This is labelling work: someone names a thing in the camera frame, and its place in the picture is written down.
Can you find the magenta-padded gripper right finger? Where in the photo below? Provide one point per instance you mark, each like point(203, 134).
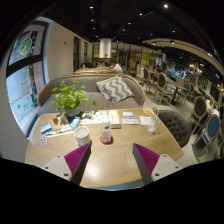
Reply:
point(148, 159)

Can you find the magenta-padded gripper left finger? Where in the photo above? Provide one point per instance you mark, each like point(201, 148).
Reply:
point(76, 159)

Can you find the clear bottle with white cap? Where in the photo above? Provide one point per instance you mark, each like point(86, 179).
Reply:
point(106, 131)

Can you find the white mug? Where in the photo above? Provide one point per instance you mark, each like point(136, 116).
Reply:
point(82, 136)

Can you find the clear plastic cup with straw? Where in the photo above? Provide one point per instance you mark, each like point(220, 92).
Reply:
point(153, 125)

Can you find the small blue and white box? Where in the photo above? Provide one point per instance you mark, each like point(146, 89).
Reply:
point(75, 123)

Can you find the dark grey tufted armchair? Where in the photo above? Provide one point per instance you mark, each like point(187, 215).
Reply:
point(175, 126)

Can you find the blue and white card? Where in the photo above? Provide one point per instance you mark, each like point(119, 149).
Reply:
point(46, 128)

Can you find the printed table menu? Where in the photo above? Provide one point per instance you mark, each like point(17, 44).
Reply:
point(95, 118)

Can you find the white and tan cardboard box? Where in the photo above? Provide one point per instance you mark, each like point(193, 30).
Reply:
point(115, 118)

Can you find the green potted plant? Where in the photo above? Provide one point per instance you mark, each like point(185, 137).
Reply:
point(70, 96)

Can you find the grey curved sofa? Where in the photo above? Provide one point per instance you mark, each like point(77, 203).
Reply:
point(50, 91)

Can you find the group of round-backed chairs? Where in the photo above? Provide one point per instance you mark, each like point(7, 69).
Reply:
point(162, 83)

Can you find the grey chevron cushion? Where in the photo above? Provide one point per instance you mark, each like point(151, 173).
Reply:
point(115, 88)

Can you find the person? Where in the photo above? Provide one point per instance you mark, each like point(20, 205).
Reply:
point(102, 64)
point(116, 67)

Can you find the group of ceiling lights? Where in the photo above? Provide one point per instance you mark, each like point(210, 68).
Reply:
point(165, 6)

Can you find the framed wall poster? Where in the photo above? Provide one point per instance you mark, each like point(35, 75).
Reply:
point(25, 45)

